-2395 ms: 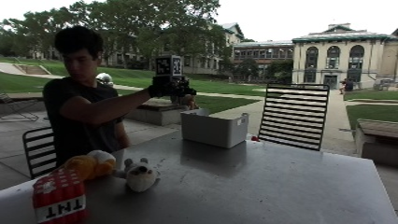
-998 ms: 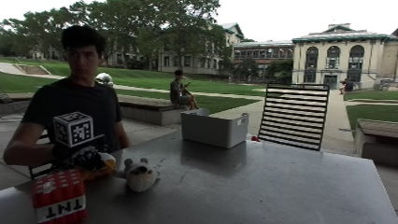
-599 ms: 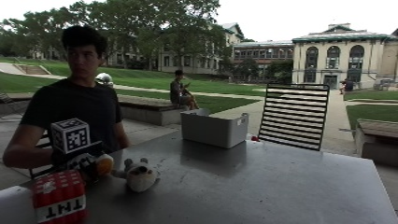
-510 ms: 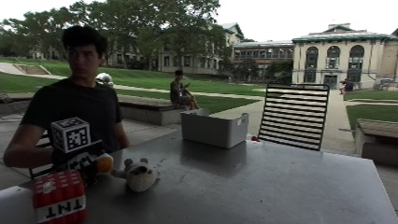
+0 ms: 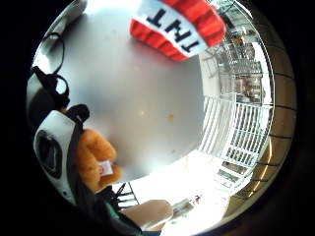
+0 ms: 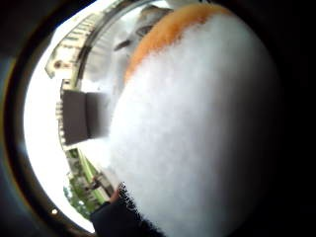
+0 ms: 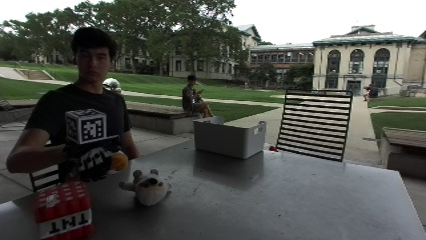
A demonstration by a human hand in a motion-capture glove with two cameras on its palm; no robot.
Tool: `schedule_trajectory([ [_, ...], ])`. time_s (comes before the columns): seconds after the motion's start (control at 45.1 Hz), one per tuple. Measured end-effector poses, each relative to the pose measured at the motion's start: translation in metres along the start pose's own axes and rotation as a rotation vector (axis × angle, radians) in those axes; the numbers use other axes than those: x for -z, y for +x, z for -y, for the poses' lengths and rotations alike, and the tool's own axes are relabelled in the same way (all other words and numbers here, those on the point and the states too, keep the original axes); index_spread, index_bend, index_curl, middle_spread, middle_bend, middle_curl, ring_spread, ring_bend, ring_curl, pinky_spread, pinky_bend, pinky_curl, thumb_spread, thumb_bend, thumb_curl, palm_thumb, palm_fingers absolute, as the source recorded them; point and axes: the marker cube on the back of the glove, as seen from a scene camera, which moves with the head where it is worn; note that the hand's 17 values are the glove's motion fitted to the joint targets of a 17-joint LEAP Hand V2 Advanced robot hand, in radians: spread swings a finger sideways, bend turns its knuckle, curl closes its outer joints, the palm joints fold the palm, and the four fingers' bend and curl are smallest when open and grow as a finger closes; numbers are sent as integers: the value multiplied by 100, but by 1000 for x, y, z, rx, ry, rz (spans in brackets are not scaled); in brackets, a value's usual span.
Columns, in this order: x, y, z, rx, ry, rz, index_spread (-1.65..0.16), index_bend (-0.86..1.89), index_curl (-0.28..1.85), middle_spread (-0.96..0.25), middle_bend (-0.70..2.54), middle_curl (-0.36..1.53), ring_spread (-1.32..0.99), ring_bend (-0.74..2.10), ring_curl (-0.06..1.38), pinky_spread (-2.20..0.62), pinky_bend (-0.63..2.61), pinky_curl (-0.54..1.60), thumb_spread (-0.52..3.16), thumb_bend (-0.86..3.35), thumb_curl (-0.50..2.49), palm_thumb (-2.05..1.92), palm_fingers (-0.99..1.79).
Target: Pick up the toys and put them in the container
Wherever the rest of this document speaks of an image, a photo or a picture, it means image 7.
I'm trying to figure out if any orange fruit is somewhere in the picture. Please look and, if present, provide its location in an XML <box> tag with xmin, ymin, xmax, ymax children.
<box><xmin>107</xmin><ymin>150</ymin><xmax>130</xmax><ymax>172</ymax></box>

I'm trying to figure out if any black slatted chair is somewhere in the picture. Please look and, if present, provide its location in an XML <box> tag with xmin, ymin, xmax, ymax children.
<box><xmin>275</xmin><ymin>88</ymin><xmax>353</xmax><ymax>163</ymax></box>
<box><xmin>27</xmin><ymin>163</ymin><xmax>61</xmax><ymax>193</ymax></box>

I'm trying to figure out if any white marker cube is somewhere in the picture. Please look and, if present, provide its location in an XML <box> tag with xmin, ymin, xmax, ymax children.
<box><xmin>63</xmin><ymin>108</ymin><xmax>108</xmax><ymax>146</ymax></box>

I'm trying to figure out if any grey plush toy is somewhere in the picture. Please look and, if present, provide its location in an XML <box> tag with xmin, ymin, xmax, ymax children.
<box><xmin>116</xmin><ymin>168</ymin><xmax>172</xmax><ymax>207</ymax></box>

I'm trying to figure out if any red block toy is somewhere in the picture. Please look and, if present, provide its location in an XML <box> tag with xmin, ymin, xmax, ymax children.
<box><xmin>33</xmin><ymin>180</ymin><xmax>95</xmax><ymax>240</ymax></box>

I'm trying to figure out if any person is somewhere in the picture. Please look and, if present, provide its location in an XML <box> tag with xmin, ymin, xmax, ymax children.
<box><xmin>361</xmin><ymin>83</ymin><xmax>380</xmax><ymax>102</ymax></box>
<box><xmin>5</xmin><ymin>26</ymin><xmax>140</xmax><ymax>183</ymax></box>
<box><xmin>179</xmin><ymin>74</ymin><xmax>215</xmax><ymax>119</ymax></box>

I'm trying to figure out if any stone bench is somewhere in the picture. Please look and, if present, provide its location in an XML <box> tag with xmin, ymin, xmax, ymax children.
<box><xmin>123</xmin><ymin>101</ymin><xmax>202</xmax><ymax>136</ymax></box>
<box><xmin>379</xmin><ymin>126</ymin><xmax>426</xmax><ymax>179</ymax></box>

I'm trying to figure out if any silver sphere sculpture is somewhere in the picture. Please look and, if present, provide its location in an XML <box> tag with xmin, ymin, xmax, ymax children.
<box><xmin>101</xmin><ymin>77</ymin><xmax>123</xmax><ymax>94</ymax></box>

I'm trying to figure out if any grey plastic bin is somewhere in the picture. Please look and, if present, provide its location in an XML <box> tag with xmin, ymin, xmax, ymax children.
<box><xmin>191</xmin><ymin>115</ymin><xmax>268</xmax><ymax>160</ymax></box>

